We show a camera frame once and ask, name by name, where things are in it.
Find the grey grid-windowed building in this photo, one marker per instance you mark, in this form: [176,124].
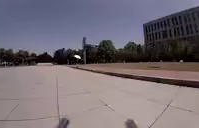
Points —
[177,26]

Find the row of trees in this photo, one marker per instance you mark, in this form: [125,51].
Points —
[105,50]

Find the tall pole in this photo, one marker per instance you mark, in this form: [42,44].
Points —
[84,50]

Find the low white barrier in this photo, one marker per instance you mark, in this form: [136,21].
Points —
[44,64]

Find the pale pink raised paving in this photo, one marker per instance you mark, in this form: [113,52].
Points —
[173,75]

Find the dark kerb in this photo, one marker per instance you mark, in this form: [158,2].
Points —
[153,79]

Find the robot's own part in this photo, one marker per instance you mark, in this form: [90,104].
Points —
[63,123]
[131,124]

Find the dry brown grass patch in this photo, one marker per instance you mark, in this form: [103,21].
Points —
[160,66]

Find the pale concrete slab plaza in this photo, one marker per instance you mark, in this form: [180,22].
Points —
[87,86]

